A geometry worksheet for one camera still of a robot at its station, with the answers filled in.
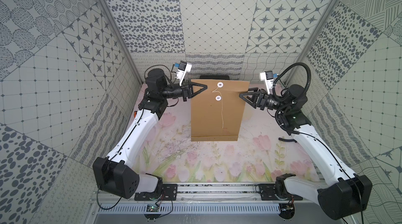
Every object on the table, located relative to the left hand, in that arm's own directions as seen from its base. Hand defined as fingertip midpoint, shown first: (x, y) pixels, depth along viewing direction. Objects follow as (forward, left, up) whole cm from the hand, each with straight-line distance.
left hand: (210, 91), depth 60 cm
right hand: (+1, -12, -4) cm, 12 cm away
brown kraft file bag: (-2, -3, -12) cm, 12 cm away
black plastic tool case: (+48, -7, -36) cm, 61 cm away
